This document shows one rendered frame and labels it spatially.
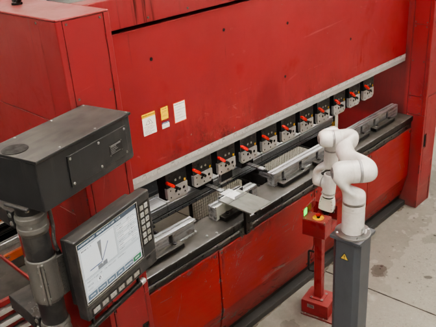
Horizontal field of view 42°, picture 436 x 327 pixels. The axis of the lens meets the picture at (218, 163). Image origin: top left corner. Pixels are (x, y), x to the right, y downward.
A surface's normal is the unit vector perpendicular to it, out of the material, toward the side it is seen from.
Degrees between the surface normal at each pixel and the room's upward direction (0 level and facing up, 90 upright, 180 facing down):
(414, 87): 90
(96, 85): 90
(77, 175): 90
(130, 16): 90
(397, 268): 0
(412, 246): 0
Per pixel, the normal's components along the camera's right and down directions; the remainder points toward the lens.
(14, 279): -0.07, -0.90
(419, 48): -0.69, 0.35
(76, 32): 0.72, 0.26
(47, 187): 0.87, 0.16
